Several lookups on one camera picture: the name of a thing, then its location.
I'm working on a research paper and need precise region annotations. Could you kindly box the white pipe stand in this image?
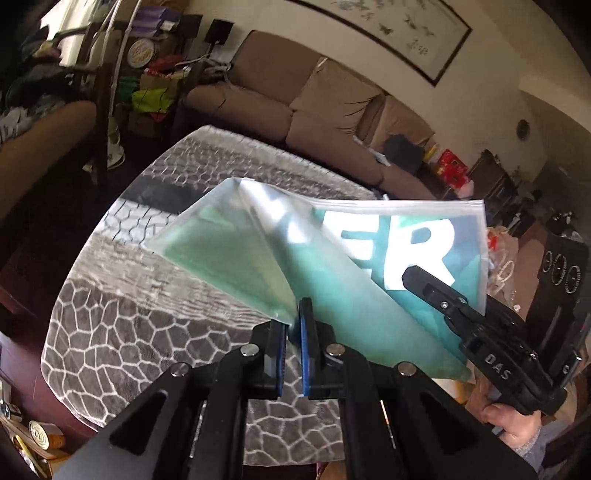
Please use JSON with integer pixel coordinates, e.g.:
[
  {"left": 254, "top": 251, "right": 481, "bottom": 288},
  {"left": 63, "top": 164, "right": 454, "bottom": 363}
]
[{"left": 95, "top": 0, "right": 140, "bottom": 178}]

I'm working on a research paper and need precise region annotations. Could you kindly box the dark wooden cabinet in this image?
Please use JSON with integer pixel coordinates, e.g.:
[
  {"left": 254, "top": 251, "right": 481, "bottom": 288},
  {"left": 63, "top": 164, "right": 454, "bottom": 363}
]
[{"left": 466, "top": 150, "right": 546, "bottom": 223}]

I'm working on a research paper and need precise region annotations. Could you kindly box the round white plate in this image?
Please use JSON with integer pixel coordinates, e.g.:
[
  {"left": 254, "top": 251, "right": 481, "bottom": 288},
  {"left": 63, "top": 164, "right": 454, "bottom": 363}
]
[{"left": 128, "top": 38, "right": 156, "bottom": 68}]

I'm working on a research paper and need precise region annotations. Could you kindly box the person's right hand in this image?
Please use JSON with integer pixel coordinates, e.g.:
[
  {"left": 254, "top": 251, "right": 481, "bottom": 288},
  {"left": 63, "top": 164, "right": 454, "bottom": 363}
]
[{"left": 480, "top": 401, "right": 542, "bottom": 459}]

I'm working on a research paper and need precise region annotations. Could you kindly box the red box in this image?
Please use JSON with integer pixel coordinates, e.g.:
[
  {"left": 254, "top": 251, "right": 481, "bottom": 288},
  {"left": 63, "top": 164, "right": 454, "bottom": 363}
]
[{"left": 436, "top": 148, "right": 468, "bottom": 185}]

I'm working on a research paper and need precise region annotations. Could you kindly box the yellow-green bag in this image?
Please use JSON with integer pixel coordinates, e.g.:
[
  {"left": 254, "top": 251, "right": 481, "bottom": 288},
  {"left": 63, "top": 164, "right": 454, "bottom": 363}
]
[{"left": 131, "top": 88, "right": 170, "bottom": 114}]

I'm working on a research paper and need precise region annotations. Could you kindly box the brown sofa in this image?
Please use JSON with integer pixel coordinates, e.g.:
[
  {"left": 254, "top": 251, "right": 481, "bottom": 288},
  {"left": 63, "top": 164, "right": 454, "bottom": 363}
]
[{"left": 185, "top": 30, "right": 437, "bottom": 201}]

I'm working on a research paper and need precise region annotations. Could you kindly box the brown armchair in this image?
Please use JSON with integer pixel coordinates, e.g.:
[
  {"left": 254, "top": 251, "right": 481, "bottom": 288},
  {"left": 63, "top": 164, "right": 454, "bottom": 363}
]
[{"left": 0, "top": 99, "right": 99, "bottom": 222}]

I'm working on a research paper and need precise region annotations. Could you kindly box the person's right forearm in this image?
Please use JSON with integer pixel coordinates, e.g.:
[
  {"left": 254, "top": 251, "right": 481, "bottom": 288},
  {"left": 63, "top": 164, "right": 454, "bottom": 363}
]
[{"left": 517, "top": 411, "right": 583, "bottom": 472}]

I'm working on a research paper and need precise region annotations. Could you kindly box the round metal tin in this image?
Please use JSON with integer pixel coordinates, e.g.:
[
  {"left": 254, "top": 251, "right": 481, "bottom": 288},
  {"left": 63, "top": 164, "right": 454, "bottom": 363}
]
[{"left": 28, "top": 419, "right": 66, "bottom": 452}]

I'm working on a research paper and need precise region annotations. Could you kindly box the grey patterned blanket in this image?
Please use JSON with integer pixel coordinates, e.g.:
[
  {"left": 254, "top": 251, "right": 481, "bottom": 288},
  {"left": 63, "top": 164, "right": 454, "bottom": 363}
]
[{"left": 41, "top": 124, "right": 462, "bottom": 467}]

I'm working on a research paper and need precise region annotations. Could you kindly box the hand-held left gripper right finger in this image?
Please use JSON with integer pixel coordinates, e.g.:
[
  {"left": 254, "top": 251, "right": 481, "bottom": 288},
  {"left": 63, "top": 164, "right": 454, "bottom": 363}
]
[{"left": 299, "top": 298, "right": 539, "bottom": 480}]

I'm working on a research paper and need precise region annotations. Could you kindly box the framed wall painting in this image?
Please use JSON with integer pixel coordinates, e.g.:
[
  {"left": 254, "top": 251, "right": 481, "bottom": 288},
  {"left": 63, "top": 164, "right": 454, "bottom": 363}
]
[{"left": 288, "top": 0, "right": 472, "bottom": 87}]

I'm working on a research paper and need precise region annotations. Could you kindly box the frosted zip plastic bag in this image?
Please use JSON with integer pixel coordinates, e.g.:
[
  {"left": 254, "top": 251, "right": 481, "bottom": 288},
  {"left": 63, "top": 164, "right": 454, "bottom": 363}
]
[{"left": 144, "top": 178, "right": 488, "bottom": 381}]

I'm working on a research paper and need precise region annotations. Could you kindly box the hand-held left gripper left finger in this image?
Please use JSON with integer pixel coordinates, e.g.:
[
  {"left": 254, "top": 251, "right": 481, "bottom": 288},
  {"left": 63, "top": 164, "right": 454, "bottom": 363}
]
[{"left": 53, "top": 320, "right": 289, "bottom": 480}]

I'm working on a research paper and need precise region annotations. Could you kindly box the pile of clothes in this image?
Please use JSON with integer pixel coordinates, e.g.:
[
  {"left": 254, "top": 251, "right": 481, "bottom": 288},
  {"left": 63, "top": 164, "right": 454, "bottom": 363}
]
[{"left": 0, "top": 60, "right": 80, "bottom": 144}]

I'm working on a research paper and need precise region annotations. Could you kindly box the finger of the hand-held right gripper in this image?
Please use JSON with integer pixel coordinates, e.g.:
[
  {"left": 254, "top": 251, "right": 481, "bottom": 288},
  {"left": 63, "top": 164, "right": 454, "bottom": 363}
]
[{"left": 402, "top": 265, "right": 486, "bottom": 343}]

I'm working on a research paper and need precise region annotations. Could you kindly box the black wall panel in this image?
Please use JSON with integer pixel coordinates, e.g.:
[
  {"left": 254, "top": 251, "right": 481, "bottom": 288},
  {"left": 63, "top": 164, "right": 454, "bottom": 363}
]
[{"left": 205, "top": 19, "right": 234, "bottom": 46}]

